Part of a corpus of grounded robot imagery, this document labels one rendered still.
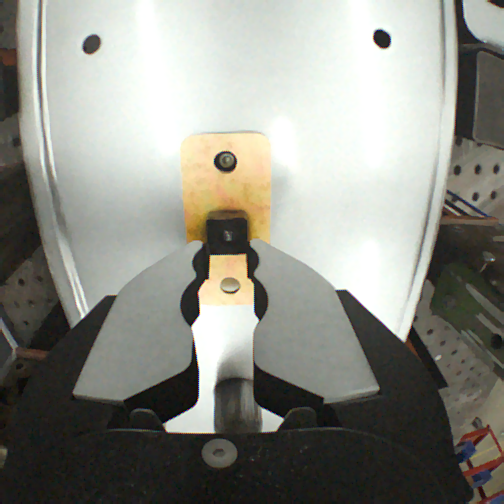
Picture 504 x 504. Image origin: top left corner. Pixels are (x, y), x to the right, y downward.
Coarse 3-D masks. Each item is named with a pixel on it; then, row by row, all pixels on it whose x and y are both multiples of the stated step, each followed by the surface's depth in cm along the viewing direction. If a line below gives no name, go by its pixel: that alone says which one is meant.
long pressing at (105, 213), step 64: (64, 0) 10; (128, 0) 10; (192, 0) 11; (256, 0) 11; (320, 0) 11; (384, 0) 11; (448, 0) 10; (64, 64) 11; (128, 64) 12; (192, 64) 12; (256, 64) 12; (320, 64) 12; (384, 64) 12; (448, 64) 12; (64, 128) 13; (128, 128) 13; (192, 128) 13; (256, 128) 13; (320, 128) 13; (384, 128) 13; (448, 128) 14; (64, 192) 14; (128, 192) 14; (320, 192) 15; (384, 192) 15; (64, 256) 15; (128, 256) 16; (320, 256) 16; (384, 256) 17; (256, 320) 18; (384, 320) 19
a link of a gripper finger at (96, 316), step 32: (96, 320) 8; (64, 352) 7; (32, 384) 6; (64, 384) 6; (32, 416) 5; (64, 416) 5; (96, 416) 5; (128, 416) 6; (32, 448) 4; (0, 480) 3
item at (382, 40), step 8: (456, 0) 16; (488, 0) 12; (496, 0) 12; (464, 24) 16; (376, 32) 32; (384, 32) 30; (464, 32) 17; (376, 40) 32; (384, 40) 30; (464, 40) 20; (472, 40) 19; (384, 48) 33
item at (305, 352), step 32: (256, 256) 11; (288, 256) 11; (256, 288) 10; (288, 288) 10; (320, 288) 9; (288, 320) 8; (320, 320) 8; (256, 352) 7; (288, 352) 7; (320, 352) 7; (352, 352) 7; (256, 384) 7; (288, 384) 6; (320, 384) 6; (352, 384) 6; (320, 416) 6
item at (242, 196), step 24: (192, 144) 13; (216, 144) 13; (240, 144) 13; (264, 144) 13; (192, 168) 13; (216, 168) 13; (240, 168) 13; (264, 168) 13; (192, 192) 14; (216, 192) 14; (240, 192) 14; (264, 192) 14; (192, 216) 14; (216, 216) 14; (240, 216) 13; (264, 216) 14; (192, 240) 15; (216, 240) 14; (240, 240) 14; (264, 240) 15; (216, 264) 15; (240, 264) 15; (216, 288) 16; (240, 288) 16
